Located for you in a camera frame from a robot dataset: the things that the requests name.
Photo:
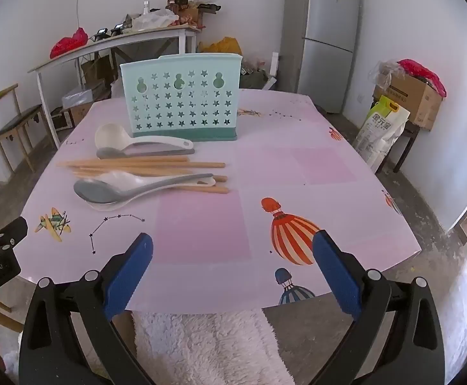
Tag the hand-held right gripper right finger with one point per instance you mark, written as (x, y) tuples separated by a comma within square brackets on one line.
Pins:
[(337, 276)]

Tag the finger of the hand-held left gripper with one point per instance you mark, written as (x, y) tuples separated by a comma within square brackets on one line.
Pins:
[(5, 236)]

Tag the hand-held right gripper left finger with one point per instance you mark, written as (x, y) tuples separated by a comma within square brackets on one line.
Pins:
[(129, 276)]

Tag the grey spoon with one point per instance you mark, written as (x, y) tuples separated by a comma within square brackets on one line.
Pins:
[(97, 191)]

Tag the white spoon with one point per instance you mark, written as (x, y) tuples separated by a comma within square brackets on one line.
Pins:
[(206, 183), (121, 177)]

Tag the bundle of wooden chopsticks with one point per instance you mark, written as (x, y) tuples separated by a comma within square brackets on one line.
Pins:
[(145, 165)]

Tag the white ladle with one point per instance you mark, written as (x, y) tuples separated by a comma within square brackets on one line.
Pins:
[(109, 136)]

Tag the teal star-cut utensil holder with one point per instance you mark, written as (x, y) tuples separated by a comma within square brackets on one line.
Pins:
[(193, 132)]

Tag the white fluffy cloth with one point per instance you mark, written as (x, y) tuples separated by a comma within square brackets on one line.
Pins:
[(209, 349)]

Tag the small cardboard box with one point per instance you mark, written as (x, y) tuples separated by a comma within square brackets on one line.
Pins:
[(82, 113)]

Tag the white and yellow rice bag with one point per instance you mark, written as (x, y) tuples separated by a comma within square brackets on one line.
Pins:
[(379, 132)]

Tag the dark stool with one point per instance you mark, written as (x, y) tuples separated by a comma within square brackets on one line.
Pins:
[(407, 136)]

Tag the plastic wrapped box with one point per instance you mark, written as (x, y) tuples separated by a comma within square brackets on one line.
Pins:
[(83, 94)]

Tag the large cardboard box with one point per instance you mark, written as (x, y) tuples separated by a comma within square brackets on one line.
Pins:
[(411, 100)]

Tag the red plastic bag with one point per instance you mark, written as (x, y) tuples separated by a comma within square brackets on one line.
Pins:
[(69, 44)]

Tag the clear plastic bag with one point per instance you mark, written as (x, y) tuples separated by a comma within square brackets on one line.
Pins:
[(381, 73)]

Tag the long white side table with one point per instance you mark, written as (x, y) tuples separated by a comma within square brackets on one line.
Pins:
[(105, 44)]

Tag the red bag on box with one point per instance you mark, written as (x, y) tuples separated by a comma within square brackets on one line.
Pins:
[(421, 72)]

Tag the black devices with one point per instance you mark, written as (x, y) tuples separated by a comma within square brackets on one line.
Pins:
[(109, 31)]

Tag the silver refrigerator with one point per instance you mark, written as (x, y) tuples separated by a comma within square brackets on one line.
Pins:
[(321, 36)]

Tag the yellow plastic bag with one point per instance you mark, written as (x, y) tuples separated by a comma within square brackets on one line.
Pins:
[(227, 46)]

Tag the white plastic bag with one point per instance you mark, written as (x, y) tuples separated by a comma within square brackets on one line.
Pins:
[(155, 19)]

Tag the glass bottle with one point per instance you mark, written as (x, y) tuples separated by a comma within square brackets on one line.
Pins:
[(146, 7)]

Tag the pile of brown clutter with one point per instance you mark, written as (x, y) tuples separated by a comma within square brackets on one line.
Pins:
[(189, 10)]

